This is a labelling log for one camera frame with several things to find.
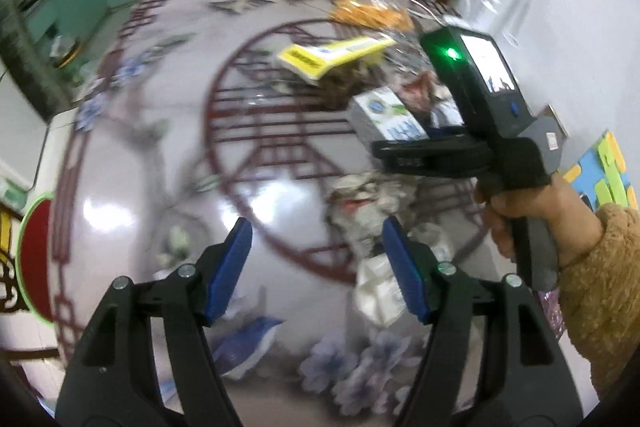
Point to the white blue milk carton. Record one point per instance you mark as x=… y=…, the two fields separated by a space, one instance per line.
x=385 y=114

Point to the clear printed plastic wrapper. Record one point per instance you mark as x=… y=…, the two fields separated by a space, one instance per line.
x=350 y=82

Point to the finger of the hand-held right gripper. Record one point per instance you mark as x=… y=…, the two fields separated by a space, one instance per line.
x=430 y=157
x=447 y=133

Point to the grey wrapper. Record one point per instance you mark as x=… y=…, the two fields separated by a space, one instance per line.
x=370 y=207

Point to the yellow tube box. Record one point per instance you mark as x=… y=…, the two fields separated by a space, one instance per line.
x=325 y=54

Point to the green trash can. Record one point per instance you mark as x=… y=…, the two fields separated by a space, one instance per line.
x=67 y=54

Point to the carved wooden chair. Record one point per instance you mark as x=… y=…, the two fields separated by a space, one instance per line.
x=6 y=292

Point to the colourful foam puzzle mat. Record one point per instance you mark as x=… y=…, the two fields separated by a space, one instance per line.
x=600 y=172

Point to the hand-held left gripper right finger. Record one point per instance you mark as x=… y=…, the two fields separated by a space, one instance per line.
x=407 y=272

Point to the person's right hand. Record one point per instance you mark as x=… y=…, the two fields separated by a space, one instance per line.
x=575 y=217

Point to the white tissue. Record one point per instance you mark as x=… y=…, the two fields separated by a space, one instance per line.
x=380 y=292

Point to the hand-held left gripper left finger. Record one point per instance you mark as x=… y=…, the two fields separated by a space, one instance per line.
x=227 y=272

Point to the blue white plastic wrapper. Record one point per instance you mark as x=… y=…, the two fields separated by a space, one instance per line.
x=250 y=342

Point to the red basin with green rim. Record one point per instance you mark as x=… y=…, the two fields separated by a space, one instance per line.
x=37 y=257

